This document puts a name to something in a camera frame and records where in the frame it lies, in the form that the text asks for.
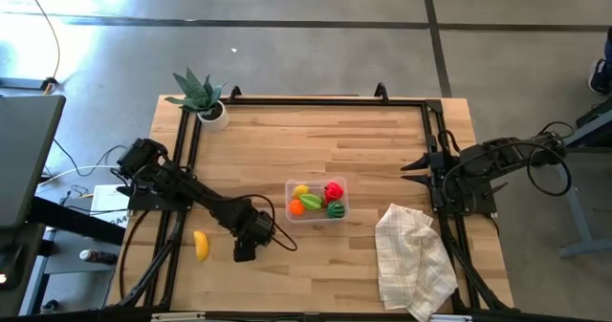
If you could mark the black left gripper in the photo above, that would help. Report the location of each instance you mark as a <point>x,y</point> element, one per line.
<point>258,231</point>

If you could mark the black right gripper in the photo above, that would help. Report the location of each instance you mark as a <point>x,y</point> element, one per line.
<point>439,169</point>

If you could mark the orange toy orange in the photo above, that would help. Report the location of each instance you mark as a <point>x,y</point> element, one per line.
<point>296,207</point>

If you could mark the yellow toy lemon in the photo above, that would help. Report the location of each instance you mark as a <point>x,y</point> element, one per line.
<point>300,191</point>

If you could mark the yellow toy banana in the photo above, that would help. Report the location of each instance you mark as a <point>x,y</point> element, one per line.
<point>201,245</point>

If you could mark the green toy fruit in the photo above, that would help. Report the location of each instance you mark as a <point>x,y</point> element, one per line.
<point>311,201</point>

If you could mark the green striped toy watermelon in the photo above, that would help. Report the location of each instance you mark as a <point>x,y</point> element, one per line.
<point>336,210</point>

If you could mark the red toy apple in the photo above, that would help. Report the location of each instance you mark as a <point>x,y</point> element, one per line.
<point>334,191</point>

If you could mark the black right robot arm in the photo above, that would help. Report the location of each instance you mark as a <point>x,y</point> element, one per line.
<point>502,155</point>

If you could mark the clear plastic container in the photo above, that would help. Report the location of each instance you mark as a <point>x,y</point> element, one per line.
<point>318,183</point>

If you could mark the white plaid dish cloth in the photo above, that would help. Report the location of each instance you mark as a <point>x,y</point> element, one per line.
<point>411,264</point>

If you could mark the white label strip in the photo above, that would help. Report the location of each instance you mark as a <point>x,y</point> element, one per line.
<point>177,316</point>

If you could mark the white printed paper sheet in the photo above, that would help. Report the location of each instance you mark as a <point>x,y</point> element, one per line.
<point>107,205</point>

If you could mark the green plant in white pot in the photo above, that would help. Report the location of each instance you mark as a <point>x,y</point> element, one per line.
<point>196,90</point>

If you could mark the dark bottle with white cap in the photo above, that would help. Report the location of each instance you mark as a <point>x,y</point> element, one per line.
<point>98,256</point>

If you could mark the person's foot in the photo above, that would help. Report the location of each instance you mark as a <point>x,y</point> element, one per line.
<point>600,76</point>

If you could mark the black box with lit display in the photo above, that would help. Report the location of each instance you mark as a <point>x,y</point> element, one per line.
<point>19,264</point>

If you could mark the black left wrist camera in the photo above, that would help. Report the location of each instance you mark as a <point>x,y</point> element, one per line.
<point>244,251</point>

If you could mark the black metal table frame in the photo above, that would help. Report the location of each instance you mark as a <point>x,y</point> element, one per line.
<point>334,101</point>

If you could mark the grey metal table leg frame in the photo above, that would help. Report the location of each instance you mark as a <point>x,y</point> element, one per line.
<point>593,246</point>

